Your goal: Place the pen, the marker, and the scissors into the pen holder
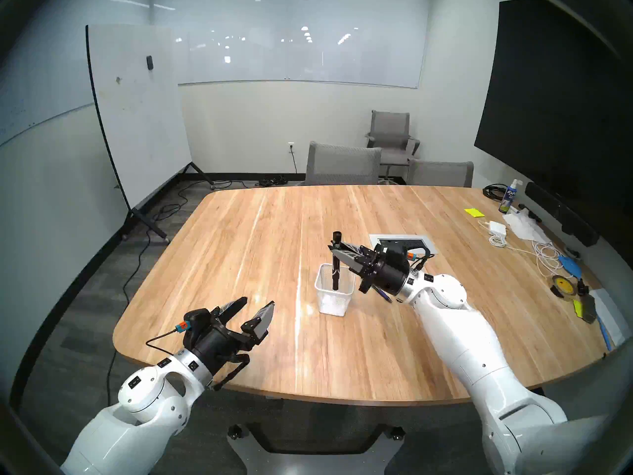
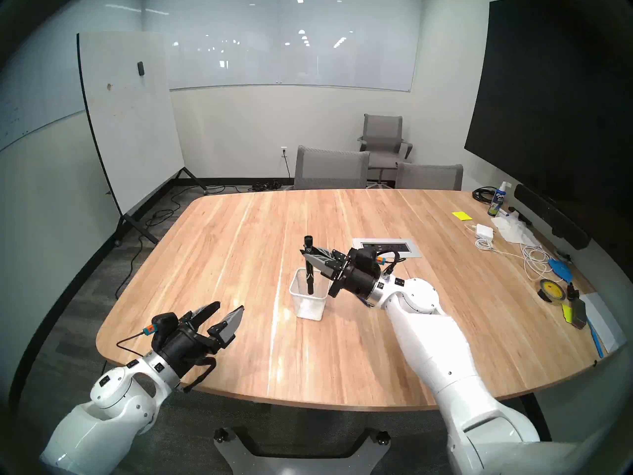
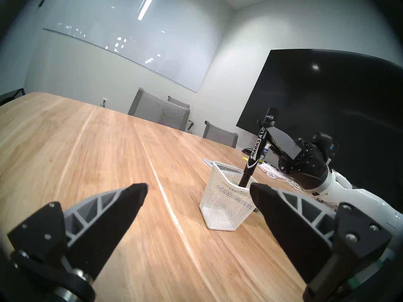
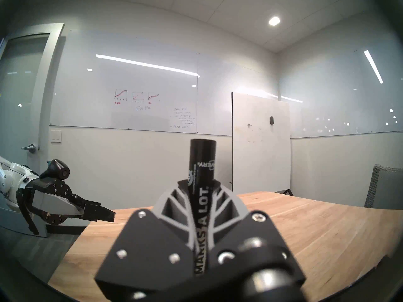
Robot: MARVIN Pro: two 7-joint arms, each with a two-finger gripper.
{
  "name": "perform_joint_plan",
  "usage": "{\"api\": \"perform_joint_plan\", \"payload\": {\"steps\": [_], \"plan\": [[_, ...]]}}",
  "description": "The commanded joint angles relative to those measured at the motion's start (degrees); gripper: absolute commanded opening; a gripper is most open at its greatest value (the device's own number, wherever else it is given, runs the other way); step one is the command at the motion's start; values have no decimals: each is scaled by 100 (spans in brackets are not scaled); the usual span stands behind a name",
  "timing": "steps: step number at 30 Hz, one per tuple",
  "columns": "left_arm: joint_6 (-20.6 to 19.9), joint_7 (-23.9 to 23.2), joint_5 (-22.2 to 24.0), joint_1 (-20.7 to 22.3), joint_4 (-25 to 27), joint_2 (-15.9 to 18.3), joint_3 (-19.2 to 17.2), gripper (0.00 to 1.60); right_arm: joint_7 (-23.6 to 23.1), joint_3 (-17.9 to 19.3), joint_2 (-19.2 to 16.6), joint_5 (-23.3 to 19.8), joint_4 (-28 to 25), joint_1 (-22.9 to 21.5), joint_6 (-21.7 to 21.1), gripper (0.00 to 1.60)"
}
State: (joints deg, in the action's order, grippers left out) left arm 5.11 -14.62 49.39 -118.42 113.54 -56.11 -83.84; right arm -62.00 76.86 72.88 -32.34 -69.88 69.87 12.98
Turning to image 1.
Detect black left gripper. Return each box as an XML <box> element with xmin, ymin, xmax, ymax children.
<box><xmin>190</xmin><ymin>297</ymin><xmax>275</xmax><ymax>375</ymax></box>

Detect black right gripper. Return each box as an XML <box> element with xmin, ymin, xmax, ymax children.
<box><xmin>330</xmin><ymin>242</ymin><xmax>410</xmax><ymax>294</ymax></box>

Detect black permanent marker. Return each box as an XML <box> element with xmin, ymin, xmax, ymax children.
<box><xmin>332</xmin><ymin>232</ymin><xmax>343</xmax><ymax>290</ymax></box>

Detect gray robot base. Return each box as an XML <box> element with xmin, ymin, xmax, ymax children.
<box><xmin>226</xmin><ymin>422</ymin><xmax>406</xmax><ymax>475</ymax></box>

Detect white mesh pen holder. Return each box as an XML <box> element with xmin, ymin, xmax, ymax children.
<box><xmin>315</xmin><ymin>263</ymin><xmax>357</xmax><ymax>317</ymax></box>

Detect silver table power outlet panel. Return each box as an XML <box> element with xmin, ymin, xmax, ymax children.
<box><xmin>368</xmin><ymin>234</ymin><xmax>439</xmax><ymax>255</ymax></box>

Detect gray mesh office chair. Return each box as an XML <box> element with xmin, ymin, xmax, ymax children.
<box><xmin>407</xmin><ymin>159</ymin><xmax>474</xmax><ymax>188</ymax></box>
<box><xmin>305</xmin><ymin>141</ymin><xmax>382</xmax><ymax>186</ymax></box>

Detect gray swivel chair with armrests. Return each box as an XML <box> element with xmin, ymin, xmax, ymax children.
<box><xmin>365</xmin><ymin>110</ymin><xmax>421</xmax><ymax>183</ymax></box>

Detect whiteboard cleaner spray bottle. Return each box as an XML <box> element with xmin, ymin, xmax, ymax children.
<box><xmin>498</xmin><ymin>178</ymin><xmax>522</xmax><ymax>214</ymax></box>

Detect crumpled white tissue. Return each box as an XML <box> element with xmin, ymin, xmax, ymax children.
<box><xmin>503</xmin><ymin>212</ymin><xmax>550</xmax><ymax>243</ymax></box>

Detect black and yellow tape roll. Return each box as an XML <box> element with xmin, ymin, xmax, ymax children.
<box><xmin>550</xmin><ymin>275</ymin><xmax>579</xmax><ymax>300</ymax></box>

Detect black video sound bar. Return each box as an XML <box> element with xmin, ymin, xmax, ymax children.
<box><xmin>524</xmin><ymin>181</ymin><xmax>600</xmax><ymax>247</ymax></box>

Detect rolling whiteboard on black stand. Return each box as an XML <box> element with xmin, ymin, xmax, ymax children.
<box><xmin>86</xmin><ymin>25</ymin><xmax>216</xmax><ymax>244</ymax></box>

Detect yellow and black block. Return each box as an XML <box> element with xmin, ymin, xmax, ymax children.
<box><xmin>573</xmin><ymin>295</ymin><xmax>598</xmax><ymax>324</ymax></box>

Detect thin blue stick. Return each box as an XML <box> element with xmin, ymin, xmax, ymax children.
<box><xmin>596</xmin><ymin>313</ymin><xmax>614</xmax><ymax>352</ymax></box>

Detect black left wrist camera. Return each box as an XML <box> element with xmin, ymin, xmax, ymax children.
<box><xmin>179</xmin><ymin>308</ymin><xmax>213</xmax><ymax>348</ymax></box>

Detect black sleeved left gripper cable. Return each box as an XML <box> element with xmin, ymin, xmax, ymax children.
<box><xmin>213</xmin><ymin>354</ymin><xmax>250</xmax><ymax>391</ymax></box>

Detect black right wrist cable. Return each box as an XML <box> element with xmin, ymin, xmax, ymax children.
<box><xmin>407</xmin><ymin>246</ymin><xmax>439</xmax><ymax>274</ymax></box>

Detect thin black left camera cable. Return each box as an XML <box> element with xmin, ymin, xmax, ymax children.
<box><xmin>146</xmin><ymin>328</ymin><xmax>181</xmax><ymax>354</ymax></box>

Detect long black floor cable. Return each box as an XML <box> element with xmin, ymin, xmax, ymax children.
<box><xmin>105</xmin><ymin>180</ymin><xmax>248</xmax><ymax>405</ymax></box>

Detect white charger cable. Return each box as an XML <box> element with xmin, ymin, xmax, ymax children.
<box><xmin>477</xmin><ymin>221</ymin><xmax>574</xmax><ymax>279</ymax></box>

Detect wide wall glass whiteboard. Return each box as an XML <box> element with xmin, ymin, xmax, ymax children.
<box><xmin>148</xmin><ymin>0</ymin><xmax>431</xmax><ymax>90</ymax></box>

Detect large black wall television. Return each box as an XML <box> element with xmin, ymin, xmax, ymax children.
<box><xmin>474</xmin><ymin>0</ymin><xmax>633</xmax><ymax>217</ymax></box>

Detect wall whiteboard with handwriting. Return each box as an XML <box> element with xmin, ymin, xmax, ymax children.
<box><xmin>0</xmin><ymin>14</ymin><xmax>97</xmax><ymax>148</ymax></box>

